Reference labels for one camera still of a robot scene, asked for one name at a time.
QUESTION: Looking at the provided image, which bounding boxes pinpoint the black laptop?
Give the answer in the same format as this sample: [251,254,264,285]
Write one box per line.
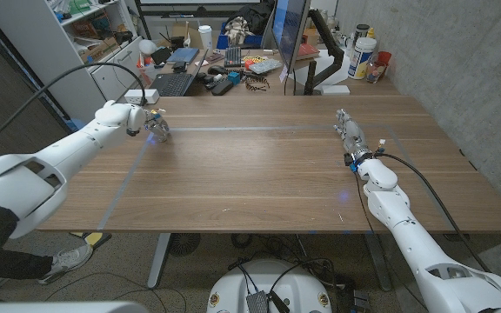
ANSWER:
[149,48,210,97]

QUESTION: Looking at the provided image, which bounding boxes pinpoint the grey table leg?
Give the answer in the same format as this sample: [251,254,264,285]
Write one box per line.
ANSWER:
[147,233,172,290]
[365,234,393,291]

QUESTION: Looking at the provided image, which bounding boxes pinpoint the white wipes canister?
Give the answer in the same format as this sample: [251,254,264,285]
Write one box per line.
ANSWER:
[347,37,377,81]

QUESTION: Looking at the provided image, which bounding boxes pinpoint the person's leg in black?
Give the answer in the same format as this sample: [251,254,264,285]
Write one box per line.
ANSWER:
[0,247,56,282]

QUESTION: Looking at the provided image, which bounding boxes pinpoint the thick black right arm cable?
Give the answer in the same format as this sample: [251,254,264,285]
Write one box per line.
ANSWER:
[375,151,491,274]

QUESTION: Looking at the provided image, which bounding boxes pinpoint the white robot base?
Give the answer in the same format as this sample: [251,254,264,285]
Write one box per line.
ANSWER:
[206,259,333,313]

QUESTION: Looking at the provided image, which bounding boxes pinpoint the cardboard box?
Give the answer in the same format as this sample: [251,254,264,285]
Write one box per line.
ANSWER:
[79,37,120,65]

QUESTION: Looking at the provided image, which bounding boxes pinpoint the white lidded cup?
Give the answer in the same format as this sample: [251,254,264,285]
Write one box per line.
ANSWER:
[197,24,213,50]

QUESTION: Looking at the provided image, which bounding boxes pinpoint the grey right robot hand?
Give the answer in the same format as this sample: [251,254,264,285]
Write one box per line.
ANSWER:
[333,108,373,162]

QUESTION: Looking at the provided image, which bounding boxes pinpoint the white round lamp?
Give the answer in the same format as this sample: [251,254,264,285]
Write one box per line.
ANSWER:
[138,39,159,57]

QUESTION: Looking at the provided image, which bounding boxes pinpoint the black bag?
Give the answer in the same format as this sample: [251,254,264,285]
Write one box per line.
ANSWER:
[226,3,275,37]

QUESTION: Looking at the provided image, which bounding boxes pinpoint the cluttered wooden desk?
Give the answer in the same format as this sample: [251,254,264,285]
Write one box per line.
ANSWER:
[139,46,402,97]

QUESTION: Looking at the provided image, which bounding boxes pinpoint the clear glass jar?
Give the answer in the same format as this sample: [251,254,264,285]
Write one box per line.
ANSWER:
[365,62,384,84]

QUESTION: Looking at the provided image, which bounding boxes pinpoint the computer monitor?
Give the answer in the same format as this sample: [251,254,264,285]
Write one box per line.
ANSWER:
[271,0,311,74]

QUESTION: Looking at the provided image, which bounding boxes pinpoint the flat white box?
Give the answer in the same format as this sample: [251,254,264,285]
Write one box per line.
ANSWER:
[320,84,351,97]

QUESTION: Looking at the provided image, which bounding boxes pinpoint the black glasses case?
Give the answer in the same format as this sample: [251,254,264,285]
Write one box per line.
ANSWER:
[210,80,235,97]

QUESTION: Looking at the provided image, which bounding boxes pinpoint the red cup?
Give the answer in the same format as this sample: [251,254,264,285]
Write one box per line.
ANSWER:
[375,50,393,78]

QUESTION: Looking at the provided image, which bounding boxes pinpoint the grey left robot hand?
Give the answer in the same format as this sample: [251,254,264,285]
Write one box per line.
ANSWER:
[143,108,171,143]

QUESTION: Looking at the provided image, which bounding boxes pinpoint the blue notebook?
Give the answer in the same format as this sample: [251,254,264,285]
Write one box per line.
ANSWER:
[166,47,201,65]

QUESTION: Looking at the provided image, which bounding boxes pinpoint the dark lidded jar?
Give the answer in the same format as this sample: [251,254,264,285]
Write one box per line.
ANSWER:
[353,23,371,47]

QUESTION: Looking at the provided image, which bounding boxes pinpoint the black chain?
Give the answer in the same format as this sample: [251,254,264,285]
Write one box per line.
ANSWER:
[244,74,271,93]

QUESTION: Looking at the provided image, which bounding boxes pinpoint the white power strip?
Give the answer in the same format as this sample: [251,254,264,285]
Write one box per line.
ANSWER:
[124,89,161,106]

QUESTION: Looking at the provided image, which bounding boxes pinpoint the red book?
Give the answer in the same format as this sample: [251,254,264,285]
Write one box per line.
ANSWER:
[297,42,321,61]

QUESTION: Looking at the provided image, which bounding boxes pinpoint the blue storage bin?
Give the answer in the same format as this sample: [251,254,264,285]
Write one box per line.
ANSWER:
[216,22,264,50]

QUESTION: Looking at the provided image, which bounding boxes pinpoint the clear plastic tray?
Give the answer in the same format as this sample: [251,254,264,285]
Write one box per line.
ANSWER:
[248,58,283,75]

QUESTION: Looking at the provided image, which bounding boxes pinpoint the small black keyboard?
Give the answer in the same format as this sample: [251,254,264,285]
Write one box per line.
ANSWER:
[224,46,243,69]

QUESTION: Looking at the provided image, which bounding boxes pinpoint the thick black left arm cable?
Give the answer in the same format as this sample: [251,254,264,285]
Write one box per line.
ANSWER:
[0,62,147,158]

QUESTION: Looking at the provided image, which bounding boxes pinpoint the black round fan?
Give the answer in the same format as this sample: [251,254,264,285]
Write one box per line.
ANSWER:
[167,233,202,257]

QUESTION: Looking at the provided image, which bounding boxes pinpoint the white shelf cabinet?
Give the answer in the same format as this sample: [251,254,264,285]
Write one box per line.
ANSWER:
[0,0,144,137]

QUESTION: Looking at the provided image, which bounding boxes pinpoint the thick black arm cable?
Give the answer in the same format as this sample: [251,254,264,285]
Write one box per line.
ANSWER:
[0,62,147,158]
[375,151,491,274]

